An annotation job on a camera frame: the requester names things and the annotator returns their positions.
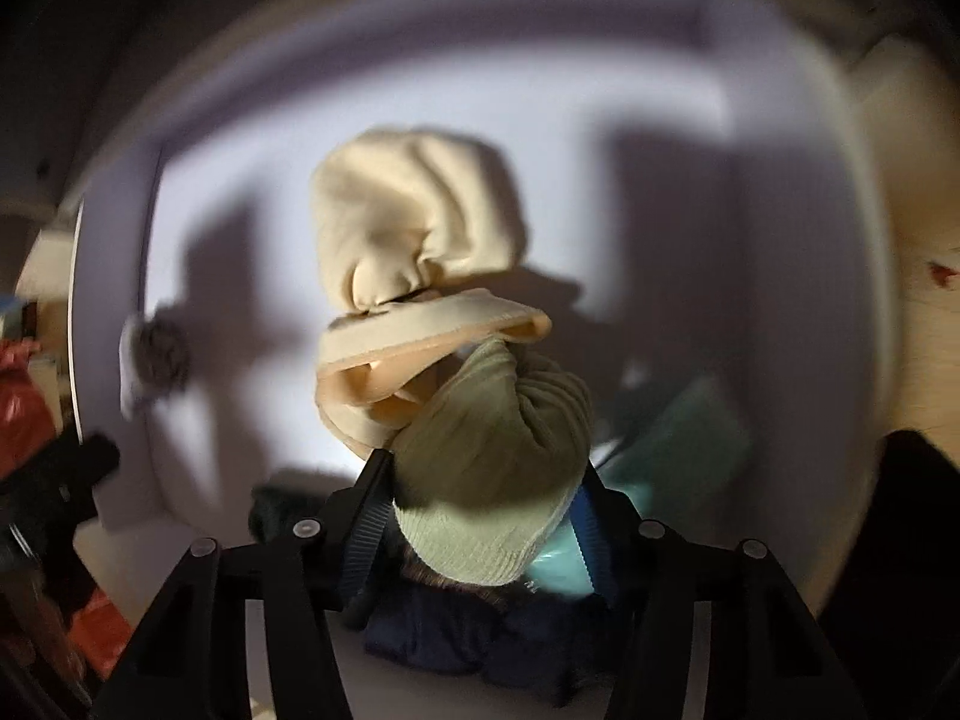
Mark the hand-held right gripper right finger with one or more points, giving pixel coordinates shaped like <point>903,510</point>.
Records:
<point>589,544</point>

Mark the peach padded garment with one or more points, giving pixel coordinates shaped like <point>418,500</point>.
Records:
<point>420,330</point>

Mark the grey cloth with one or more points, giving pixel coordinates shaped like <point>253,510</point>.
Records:
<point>154,360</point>

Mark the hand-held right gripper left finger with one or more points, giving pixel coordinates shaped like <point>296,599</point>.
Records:
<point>367,532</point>

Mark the teal cloth in clear packet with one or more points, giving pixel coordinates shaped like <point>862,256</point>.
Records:
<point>675,435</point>

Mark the green knit sock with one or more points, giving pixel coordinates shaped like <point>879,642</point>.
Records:
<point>487,480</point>

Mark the cream cloth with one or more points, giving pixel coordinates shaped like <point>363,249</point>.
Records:
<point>405,202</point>

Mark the white drawer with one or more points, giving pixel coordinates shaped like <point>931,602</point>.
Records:
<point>637,90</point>

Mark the navy lace underwear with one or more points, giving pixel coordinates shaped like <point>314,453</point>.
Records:
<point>450,630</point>

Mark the person's right leg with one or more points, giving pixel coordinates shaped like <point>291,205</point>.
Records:
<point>915,510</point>

